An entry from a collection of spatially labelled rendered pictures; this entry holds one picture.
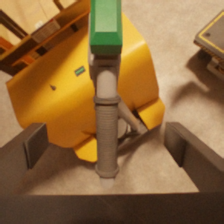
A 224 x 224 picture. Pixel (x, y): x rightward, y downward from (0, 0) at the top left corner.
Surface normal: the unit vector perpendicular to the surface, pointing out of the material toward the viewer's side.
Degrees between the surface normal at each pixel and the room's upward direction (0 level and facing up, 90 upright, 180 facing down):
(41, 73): 0
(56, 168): 0
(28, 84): 0
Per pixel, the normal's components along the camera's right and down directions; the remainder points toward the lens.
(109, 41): 0.02, 0.53
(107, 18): 0.02, -0.22
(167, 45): -0.25, -0.22
